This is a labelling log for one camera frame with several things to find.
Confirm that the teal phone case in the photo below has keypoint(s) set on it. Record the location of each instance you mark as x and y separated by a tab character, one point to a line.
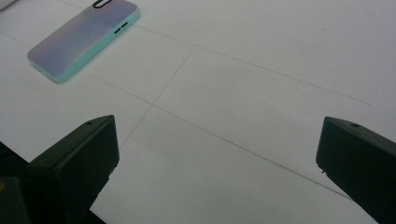
81	39

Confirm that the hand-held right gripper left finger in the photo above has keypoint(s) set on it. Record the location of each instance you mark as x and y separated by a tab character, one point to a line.
74	161

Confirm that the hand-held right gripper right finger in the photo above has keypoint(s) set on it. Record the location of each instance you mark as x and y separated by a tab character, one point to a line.
361	161

